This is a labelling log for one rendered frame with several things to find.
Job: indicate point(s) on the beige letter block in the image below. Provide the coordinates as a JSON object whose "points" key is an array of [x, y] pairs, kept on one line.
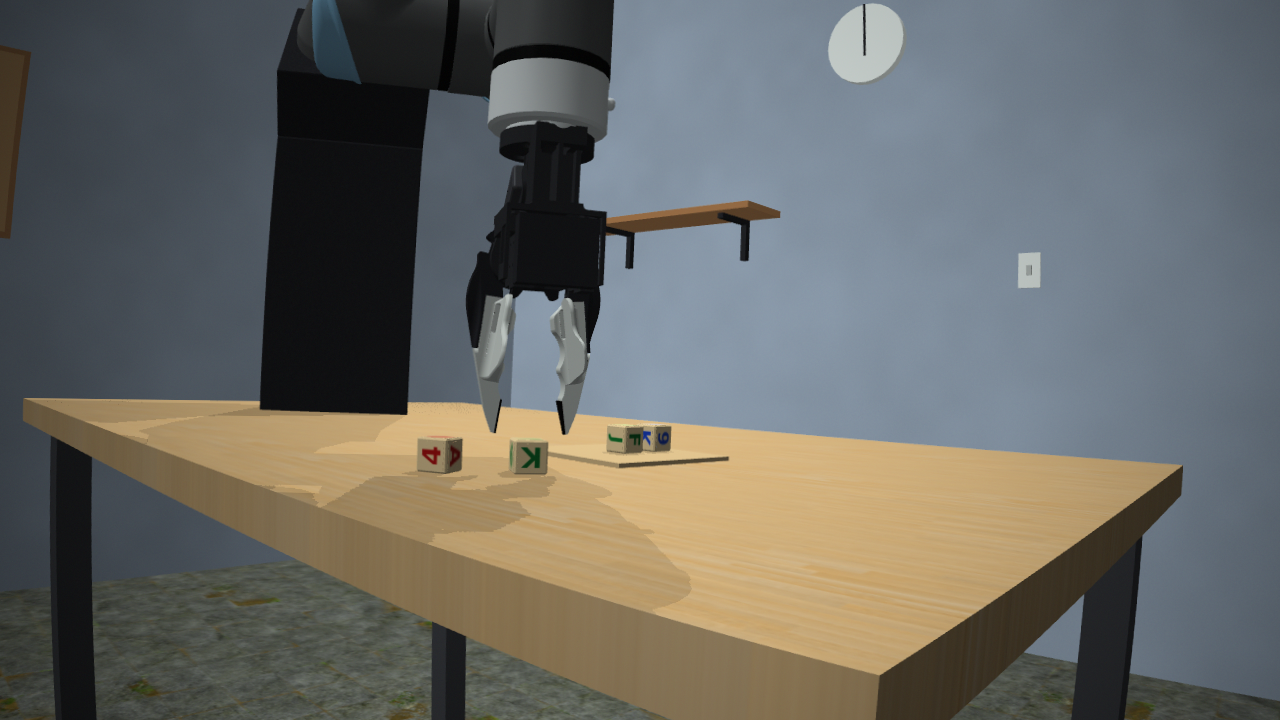
{"points": [[439, 454], [624, 438], [528, 456], [656, 437]]}

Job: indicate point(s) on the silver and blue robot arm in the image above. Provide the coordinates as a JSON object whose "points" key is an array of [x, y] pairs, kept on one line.
{"points": [[551, 60]]}

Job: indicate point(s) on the tan square mat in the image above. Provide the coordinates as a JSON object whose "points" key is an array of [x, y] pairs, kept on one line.
{"points": [[597, 454]]}

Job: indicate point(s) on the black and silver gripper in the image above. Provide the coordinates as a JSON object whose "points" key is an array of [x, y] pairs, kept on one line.
{"points": [[552, 252]]}

